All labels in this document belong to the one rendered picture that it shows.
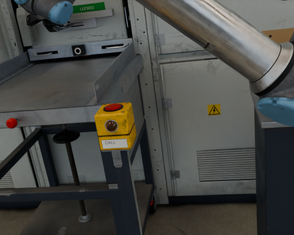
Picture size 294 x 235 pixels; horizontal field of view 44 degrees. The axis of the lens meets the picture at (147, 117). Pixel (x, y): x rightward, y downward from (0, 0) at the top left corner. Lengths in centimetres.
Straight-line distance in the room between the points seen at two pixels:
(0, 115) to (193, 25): 70
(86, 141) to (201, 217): 72
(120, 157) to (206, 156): 101
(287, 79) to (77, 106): 61
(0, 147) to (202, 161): 110
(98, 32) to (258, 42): 106
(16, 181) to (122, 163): 137
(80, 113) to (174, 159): 87
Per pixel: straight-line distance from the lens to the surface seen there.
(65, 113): 117
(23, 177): 222
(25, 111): 122
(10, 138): 212
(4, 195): 145
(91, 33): 183
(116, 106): 90
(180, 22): 87
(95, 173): 206
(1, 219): 234
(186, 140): 186
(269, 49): 92
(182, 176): 196
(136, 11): 173
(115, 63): 138
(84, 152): 201
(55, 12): 139
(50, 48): 191
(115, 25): 180
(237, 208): 203
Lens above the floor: 119
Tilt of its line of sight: 21 degrees down
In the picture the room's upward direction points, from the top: 8 degrees counter-clockwise
